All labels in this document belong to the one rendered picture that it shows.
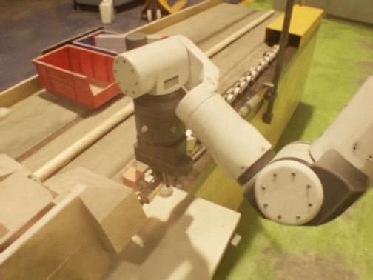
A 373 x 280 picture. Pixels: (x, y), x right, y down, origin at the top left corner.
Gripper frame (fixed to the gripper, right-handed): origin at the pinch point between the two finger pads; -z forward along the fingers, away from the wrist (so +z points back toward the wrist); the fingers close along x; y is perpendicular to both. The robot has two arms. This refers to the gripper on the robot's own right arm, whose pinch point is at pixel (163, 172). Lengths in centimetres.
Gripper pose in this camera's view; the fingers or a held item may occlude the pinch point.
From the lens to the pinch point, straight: 59.4
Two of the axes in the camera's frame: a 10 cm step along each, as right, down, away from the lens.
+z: 0.2, -7.8, -6.3
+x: -8.5, -3.4, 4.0
